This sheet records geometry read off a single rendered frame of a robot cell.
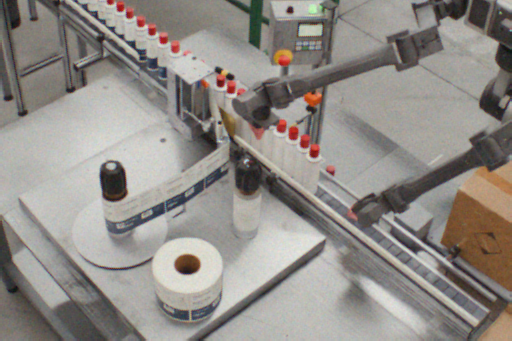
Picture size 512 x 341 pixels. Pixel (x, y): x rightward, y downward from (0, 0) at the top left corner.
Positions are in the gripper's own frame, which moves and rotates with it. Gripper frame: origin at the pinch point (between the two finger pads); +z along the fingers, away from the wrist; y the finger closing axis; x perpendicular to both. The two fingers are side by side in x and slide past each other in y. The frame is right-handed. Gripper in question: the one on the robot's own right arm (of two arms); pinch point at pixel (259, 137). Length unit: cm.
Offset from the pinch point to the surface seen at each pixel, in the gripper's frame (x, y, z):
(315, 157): 17.7, 9.0, 13.3
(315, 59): 29.0, -4.9, -12.7
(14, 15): 16, -191, 57
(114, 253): -47, -14, 30
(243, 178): -12.8, 6.7, 4.2
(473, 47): 262, -56, 116
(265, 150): 16.8, -12.0, 24.6
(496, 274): 35, 75, 30
